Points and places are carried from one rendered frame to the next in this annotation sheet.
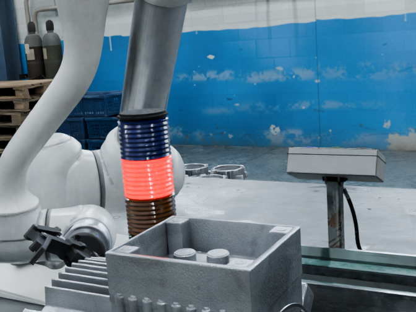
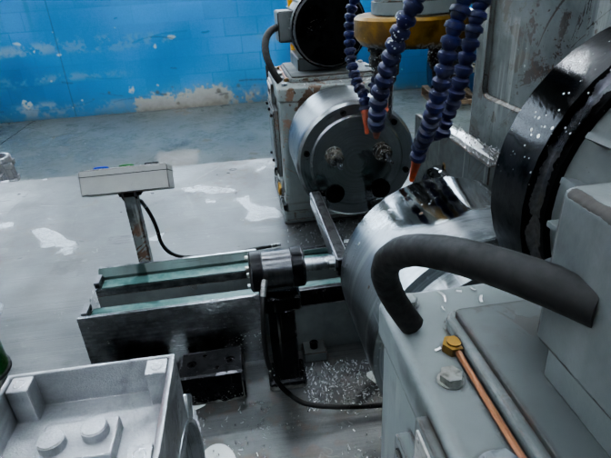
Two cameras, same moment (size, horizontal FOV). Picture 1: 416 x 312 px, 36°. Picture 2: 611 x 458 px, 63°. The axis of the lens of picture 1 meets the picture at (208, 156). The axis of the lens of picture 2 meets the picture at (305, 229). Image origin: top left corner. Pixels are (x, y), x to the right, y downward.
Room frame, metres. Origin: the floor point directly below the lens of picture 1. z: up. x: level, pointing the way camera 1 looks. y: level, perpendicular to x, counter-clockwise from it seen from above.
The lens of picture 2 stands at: (0.19, 0.01, 1.39)
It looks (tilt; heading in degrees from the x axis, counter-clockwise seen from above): 27 degrees down; 325
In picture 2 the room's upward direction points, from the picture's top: 4 degrees counter-clockwise
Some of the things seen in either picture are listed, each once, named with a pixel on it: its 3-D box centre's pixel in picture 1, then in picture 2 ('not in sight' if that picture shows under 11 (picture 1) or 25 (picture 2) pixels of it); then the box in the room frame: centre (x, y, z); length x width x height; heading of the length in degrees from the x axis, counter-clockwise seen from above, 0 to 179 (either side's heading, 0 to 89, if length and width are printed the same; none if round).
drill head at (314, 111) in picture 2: not in sight; (342, 141); (1.06, -0.71, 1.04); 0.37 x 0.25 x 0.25; 152
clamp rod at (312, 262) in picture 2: not in sight; (310, 263); (0.70, -0.35, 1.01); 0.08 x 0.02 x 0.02; 62
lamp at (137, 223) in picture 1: (151, 211); not in sight; (0.73, 0.07, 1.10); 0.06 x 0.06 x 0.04
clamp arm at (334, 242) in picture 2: not in sight; (326, 228); (0.77, -0.44, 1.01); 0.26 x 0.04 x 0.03; 152
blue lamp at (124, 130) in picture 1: (144, 137); not in sight; (0.73, 0.07, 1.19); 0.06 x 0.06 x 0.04
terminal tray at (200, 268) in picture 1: (208, 282); (87, 453); (0.47, 0.01, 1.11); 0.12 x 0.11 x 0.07; 61
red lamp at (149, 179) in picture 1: (147, 174); not in sight; (0.73, 0.07, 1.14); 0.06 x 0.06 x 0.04
